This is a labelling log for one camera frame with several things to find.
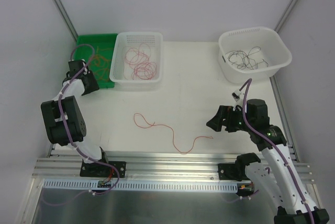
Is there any pink wire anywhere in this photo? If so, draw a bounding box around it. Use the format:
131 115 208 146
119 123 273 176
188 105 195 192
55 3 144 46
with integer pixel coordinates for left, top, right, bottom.
122 42 152 66

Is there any bundle of wires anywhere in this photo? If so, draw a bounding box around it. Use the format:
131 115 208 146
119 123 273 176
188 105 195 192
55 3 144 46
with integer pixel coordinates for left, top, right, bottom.
133 113 214 154

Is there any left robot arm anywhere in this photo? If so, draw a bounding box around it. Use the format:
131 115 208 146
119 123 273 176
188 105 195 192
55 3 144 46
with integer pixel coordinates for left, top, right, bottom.
41 60 110 176

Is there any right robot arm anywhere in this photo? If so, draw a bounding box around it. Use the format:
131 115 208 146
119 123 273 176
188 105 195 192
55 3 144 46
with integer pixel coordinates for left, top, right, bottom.
206 99 330 223

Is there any green plastic tray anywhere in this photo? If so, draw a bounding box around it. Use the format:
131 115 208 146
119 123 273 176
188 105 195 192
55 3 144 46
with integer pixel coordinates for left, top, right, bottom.
76 33 117 89

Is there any white perforated plastic basket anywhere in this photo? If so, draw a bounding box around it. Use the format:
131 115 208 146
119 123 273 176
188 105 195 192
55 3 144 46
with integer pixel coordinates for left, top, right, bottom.
109 32 164 88

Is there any white plastic tub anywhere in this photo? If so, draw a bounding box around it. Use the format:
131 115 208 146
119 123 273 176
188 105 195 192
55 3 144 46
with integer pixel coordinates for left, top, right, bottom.
218 26 292 84

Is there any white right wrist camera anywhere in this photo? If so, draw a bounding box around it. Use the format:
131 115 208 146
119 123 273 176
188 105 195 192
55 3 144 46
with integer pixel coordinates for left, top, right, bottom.
232 89 244 102

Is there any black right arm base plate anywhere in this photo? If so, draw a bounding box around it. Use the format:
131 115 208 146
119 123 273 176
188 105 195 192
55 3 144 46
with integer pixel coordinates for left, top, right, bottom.
218 163 238 181

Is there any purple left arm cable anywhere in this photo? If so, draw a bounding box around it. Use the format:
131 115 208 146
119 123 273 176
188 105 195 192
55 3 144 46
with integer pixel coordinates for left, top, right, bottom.
57 44 121 196

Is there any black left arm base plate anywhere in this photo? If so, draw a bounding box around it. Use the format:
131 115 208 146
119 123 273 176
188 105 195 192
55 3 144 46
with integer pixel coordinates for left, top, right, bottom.
80 161 127 178

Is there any aluminium mounting rail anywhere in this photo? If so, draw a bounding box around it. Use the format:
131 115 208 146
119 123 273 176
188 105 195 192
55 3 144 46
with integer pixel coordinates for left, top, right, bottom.
32 150 312 183

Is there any white slotted cable duct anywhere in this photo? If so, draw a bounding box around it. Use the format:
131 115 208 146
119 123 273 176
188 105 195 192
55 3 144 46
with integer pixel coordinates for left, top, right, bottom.
43 179 238 193

